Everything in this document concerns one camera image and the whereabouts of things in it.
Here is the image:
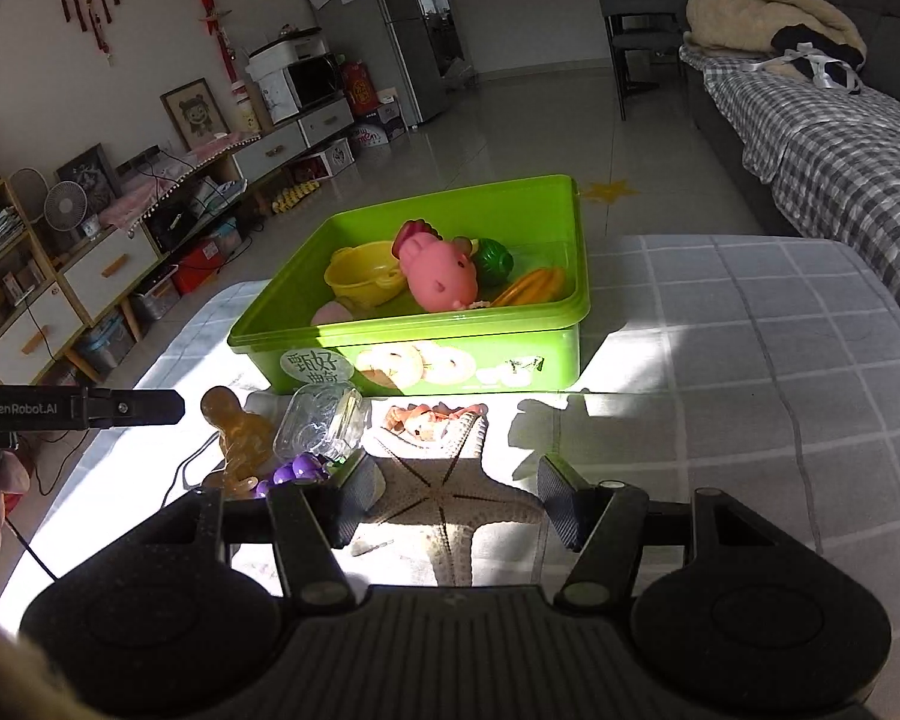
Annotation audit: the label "orange toy pumpkin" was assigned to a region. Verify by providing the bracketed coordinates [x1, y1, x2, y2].
[490, 266, 567, 308]

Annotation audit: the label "red hanging strip decoration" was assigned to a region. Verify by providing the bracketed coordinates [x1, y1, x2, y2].
[180, 0, 241, 83]

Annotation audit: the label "white printer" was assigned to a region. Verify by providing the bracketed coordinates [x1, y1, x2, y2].
[246, 34, 329, 76]

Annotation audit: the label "pink cloth with tassels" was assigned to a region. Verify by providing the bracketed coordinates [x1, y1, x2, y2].
[97, 131, 245, 230]

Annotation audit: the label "black cable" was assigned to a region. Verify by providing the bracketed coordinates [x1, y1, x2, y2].
[0, 431, 222, 582]

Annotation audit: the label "clear plastic container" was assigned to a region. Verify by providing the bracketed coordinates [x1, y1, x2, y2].
[274, 382, 372, 464]

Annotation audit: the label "framed cartoon picture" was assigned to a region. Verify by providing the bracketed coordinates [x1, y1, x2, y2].
[160, 79, 224, 153]

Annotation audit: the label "black microwave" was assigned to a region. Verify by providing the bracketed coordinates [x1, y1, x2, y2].
[281, 56, 344, 115]

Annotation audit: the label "toy corn with green husk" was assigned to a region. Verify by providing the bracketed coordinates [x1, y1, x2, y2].
[471, 238, 515, 287]

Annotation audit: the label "white and red carton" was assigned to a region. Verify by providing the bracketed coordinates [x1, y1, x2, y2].
[300, 139, 355, 179]

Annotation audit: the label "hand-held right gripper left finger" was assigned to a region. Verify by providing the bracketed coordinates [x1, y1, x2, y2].
[187, 450, 380, 608]

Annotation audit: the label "pink pig toy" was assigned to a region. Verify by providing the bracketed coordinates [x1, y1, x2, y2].
[391, 219, 488, 314]

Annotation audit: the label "red storage box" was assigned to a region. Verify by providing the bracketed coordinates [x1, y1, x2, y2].
[172, 236, 222, 295]

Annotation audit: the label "green plastic box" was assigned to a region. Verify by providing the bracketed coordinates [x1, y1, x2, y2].
[227, 174, 593, 397]

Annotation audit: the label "beige fluffy blanket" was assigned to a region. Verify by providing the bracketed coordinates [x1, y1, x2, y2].
[685, 0, 867, 80]

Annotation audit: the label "dark chair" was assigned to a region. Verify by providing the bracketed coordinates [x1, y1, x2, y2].
[598, 0, 695, 121]

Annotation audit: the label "dark sofa with blanket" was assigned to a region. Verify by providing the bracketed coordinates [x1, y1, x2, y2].
[679, 41, 900, 350]

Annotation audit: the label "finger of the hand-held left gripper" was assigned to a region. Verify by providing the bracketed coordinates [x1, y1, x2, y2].
[82, 388, 188, 428]

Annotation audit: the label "red gift box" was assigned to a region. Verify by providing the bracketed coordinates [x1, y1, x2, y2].
[341, 60, 380, 117]

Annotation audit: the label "purple toy grapes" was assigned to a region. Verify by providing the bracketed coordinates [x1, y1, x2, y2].
[272, 454, 328, 489]

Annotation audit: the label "yellow container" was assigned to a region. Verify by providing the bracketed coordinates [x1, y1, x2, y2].
[232, 86, 260, 136]

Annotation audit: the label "wooden cabinet with white drawers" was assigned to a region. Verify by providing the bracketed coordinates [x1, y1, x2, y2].
[0, 99, 357, 391]

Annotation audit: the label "beige starfish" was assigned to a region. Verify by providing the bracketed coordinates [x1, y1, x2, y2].
[360, 412, 545, 590]

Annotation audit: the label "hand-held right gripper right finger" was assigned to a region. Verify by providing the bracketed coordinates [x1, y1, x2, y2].
[536, 454, 766, 608]

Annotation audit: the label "dark grey sofa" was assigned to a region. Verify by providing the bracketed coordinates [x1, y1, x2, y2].
[679, 0, 900, 241]

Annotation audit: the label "silver fridge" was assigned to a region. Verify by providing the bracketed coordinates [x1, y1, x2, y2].
[360, 0, 472, 128]

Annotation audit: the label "black garment with white ribbon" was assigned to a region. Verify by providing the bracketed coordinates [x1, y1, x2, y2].
[742, 24, 865, 95]

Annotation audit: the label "white printed carton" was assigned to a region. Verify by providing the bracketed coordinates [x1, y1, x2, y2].
[349, 116, 406, 152]

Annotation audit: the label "yellow toy pot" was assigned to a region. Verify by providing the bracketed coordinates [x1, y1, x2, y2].
[324, 240, 410, 310]

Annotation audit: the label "tan doll figure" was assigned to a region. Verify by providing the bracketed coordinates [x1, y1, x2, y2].
[200, 386, 278, 477]
[201, 465, 260, 498]

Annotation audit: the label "white desk fan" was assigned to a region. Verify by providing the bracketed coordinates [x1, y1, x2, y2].
[43, 180, 89, 242]

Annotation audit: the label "row of yellow toy ducks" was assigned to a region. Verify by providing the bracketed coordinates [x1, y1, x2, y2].
[266, 180, 321, 215]

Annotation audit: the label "dark framed picture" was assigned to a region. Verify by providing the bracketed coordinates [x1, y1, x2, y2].
[55, 144, 121, 211]

